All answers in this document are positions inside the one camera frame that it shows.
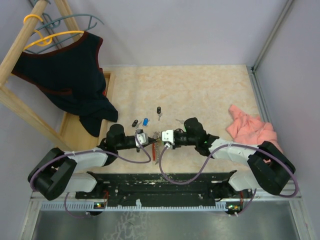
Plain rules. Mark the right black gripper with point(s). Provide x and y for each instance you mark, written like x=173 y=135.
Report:
x=175 y=145

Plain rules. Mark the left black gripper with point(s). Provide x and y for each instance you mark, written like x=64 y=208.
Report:
x=150 y=140

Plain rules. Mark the green tag key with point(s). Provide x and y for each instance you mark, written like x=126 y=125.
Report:
x=161 y=143

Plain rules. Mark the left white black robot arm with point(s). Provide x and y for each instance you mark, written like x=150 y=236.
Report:
x=66 y=171

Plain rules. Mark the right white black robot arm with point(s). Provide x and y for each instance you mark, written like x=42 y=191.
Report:
x=268 y=167

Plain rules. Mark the blue tag key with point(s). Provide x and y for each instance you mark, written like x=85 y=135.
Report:
x=145 y=122

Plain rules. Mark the black tag key left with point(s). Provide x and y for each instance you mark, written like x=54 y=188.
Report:
x=135 y=122

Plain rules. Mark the black tag key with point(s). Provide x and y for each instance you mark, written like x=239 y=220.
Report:
x=159 y=112
x=135 y=122

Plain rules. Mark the black tag key upper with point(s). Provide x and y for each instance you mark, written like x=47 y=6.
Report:
x=159 y=112

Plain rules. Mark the pink cloth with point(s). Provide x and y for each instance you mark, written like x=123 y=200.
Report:
x=250 y=130

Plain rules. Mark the dark navy vest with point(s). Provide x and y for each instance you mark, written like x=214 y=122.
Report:
x=72 y=80

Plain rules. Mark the yellow plastic hanger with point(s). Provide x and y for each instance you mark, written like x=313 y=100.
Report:
x=42 y=37

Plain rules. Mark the teal plastic hanger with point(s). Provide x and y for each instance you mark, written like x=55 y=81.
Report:
x=72 y=26

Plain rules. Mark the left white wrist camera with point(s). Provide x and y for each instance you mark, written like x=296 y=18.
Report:
x=141 y=138

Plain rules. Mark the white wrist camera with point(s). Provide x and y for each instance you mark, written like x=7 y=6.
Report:
x=141 y=138
x=168 y=136

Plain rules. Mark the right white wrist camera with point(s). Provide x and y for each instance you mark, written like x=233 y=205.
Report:
x=168 y=136

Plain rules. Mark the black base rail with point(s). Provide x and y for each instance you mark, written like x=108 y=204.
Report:
x=153 y=190

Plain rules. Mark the wooden tray frame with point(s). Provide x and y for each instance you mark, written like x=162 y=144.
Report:
x=73 y=132

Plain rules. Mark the aluminium frame post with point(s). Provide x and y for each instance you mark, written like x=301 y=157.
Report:
x=272 y=35

